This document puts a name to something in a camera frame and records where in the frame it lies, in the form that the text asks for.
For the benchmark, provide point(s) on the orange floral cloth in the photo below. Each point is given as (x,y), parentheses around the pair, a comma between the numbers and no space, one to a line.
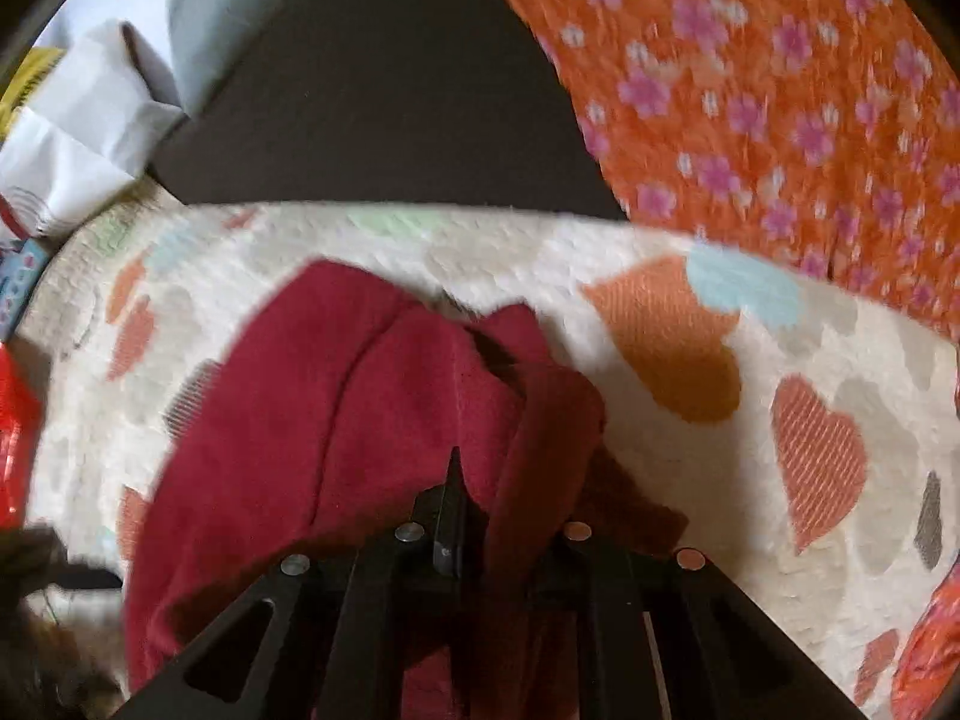
(750,90)

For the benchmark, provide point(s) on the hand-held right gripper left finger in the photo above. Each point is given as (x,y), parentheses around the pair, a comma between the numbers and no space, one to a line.
(448,514)

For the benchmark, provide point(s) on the red plastic bag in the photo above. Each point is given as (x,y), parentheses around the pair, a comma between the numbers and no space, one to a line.
(15,435)

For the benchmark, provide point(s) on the yellow printed packet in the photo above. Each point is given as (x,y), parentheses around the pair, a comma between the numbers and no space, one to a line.
(26,86)

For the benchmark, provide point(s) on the orange patterned cloth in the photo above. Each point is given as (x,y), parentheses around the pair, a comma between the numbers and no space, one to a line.
(934,652)

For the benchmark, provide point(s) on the heart print blanket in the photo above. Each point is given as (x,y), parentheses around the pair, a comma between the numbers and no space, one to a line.
(750,480)

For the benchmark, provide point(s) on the white sheet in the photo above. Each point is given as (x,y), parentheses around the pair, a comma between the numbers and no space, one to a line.
(112,7)

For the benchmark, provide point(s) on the dark red garment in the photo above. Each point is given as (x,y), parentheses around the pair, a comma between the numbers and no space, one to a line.
(315,420)

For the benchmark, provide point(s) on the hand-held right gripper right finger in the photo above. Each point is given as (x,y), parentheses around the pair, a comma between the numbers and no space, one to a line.
(607,615)

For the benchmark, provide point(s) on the grey cloth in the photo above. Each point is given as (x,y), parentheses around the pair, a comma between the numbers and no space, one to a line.
(202,7)

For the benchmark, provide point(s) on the blue dotted box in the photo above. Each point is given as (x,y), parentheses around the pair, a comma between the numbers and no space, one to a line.
(19,285)

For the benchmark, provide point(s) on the white paper bag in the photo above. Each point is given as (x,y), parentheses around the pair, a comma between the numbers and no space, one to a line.
(67,150)

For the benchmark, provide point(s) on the dark fuzzy object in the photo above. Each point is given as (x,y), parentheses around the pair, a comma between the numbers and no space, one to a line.
(37,630)

